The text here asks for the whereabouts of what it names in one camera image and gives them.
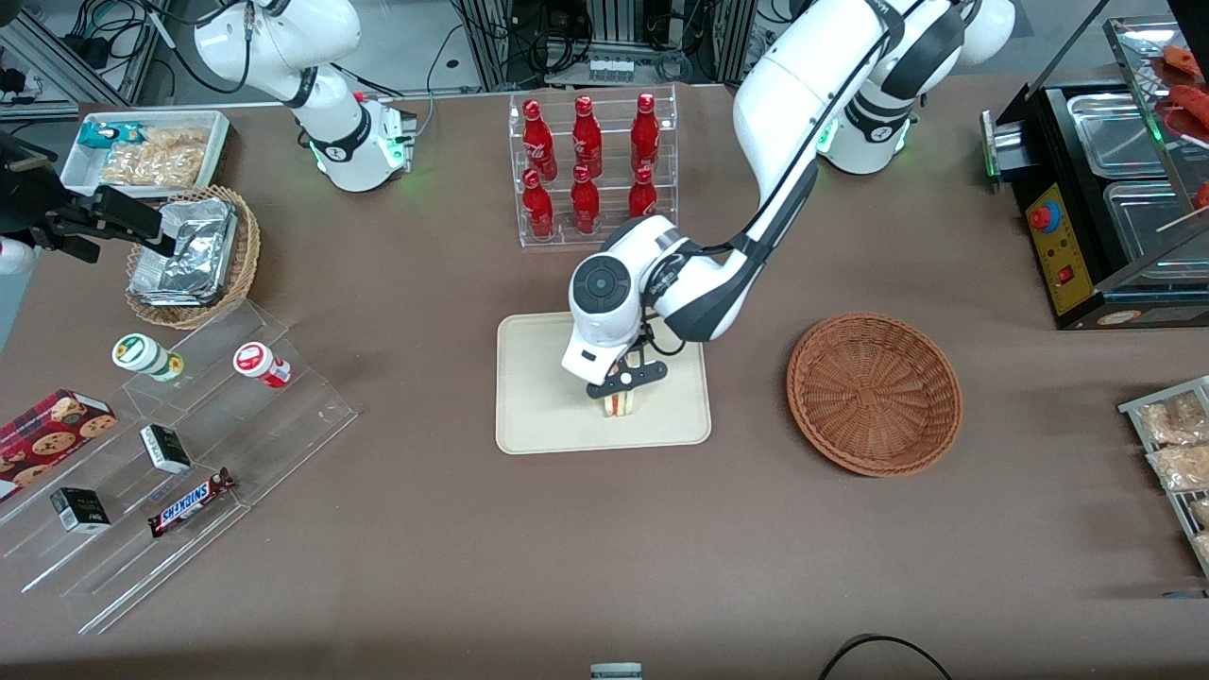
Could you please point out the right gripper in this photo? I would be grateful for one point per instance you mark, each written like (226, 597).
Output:
(28, 203)

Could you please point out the triangular sandwich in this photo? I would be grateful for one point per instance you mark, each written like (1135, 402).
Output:
(620, 404)

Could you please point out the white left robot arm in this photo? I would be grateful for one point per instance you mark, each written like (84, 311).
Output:
(793, 104)

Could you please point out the beige plastic serving tray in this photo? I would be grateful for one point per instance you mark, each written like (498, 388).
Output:
(538, 397)

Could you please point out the tan wicker basket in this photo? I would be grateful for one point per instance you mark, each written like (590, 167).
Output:
(244, 255)

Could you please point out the brown round wicker basket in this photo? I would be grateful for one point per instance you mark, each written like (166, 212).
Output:
(874, 392)

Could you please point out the white rectangular plastic bin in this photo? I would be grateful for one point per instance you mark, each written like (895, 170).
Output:
(77, 170)

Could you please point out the clear bag of crackers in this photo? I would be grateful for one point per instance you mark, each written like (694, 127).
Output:
(161, 159)

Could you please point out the teal snack packet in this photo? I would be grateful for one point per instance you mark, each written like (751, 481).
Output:
(106, 135)

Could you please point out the silver foil containers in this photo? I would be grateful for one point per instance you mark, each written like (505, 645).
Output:
(189, 260)

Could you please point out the green lidded white cup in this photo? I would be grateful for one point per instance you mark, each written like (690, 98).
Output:
(142, 355)

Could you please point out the red cola bottle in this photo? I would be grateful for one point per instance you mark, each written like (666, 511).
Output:
(643, 196)
(585, 205)
(537, 210)
(538, 142)
(587, 140)
(645, 134)

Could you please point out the red lidded white cup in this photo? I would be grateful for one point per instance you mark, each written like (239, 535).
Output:
(260, 363)

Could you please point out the red cookie box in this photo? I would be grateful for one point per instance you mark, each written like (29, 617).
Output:
(47, 439)

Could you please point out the small dark green box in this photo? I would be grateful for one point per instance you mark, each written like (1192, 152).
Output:
(80, 510)
(166, 449)

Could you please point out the clear acrylic stepped stand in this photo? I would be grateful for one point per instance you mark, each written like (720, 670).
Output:
(283, 425)

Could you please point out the clear acrylic bottle rack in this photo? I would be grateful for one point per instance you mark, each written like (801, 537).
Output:
(609, 94)

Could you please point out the Snickers chocolate bar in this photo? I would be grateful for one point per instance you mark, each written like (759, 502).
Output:
(189, 503)

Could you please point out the small grey device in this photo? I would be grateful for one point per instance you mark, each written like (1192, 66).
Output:
(616, 671)

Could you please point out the white power strip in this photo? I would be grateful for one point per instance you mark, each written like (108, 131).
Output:
(610, 70)

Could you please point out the black hot food display machine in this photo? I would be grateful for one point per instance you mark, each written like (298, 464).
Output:
(1067, 255)

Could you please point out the clear bag of pastries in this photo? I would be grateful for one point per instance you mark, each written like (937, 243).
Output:
(1202, 548)
(1201, 510)
(1171, 420)
(1181, 467)

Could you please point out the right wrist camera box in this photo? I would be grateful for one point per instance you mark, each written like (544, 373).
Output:
(28, 194)

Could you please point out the aluminium profile frame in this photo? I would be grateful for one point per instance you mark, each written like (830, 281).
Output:
(57, 57)

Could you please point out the aluminium frame rack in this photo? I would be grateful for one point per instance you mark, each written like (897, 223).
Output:
(727, 38)

